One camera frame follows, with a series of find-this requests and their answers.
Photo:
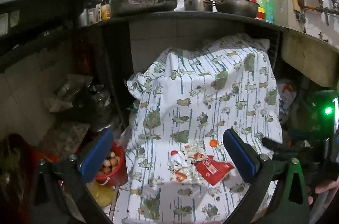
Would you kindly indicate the red bucket of eggs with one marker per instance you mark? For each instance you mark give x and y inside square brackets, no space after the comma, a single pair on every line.
[113,171]

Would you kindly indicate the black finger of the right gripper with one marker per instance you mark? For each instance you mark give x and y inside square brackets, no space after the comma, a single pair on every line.
[318,163]

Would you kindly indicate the person hand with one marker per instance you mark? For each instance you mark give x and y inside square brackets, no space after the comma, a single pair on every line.
[329,186]

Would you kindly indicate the cat print tablecloth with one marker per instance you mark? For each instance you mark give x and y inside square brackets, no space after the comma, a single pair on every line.
[187,96]

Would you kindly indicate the dark stone counter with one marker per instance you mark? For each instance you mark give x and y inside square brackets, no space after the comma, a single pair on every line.
[23,21]

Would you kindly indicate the yellow plastic bag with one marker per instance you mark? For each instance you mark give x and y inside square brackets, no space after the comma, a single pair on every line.
[103,195]

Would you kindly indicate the small steel pot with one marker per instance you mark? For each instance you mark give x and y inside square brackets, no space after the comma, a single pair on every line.
[198,5]

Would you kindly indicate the green dish soap bottle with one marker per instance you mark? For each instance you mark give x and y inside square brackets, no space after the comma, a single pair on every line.
[269,11]

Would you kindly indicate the small white shrimp packet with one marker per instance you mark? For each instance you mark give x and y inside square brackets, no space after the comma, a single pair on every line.
[194,152]

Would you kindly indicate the white plastic bag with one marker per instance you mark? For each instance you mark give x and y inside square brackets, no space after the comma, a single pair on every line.
[177,162]

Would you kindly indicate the orange bottle cap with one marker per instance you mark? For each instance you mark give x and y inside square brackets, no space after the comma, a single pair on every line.
[213,143]

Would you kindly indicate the red bottle cap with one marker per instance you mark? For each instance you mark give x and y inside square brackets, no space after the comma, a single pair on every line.
[174,152]

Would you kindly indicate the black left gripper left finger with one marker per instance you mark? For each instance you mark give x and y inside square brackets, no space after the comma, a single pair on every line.
[49,204]

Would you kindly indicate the dark metal wok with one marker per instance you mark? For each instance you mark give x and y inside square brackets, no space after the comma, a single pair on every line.
[245,8]

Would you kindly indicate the white shrimp snack packet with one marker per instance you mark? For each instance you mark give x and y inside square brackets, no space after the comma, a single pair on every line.
[185,175]

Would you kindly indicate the red snack packet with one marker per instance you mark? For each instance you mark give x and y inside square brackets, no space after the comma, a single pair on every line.
[213,171]

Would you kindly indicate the orange sauce jar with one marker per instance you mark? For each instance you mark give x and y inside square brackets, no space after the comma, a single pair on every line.
[105,10]

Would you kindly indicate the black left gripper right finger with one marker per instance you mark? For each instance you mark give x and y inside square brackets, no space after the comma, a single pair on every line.
[289,203]

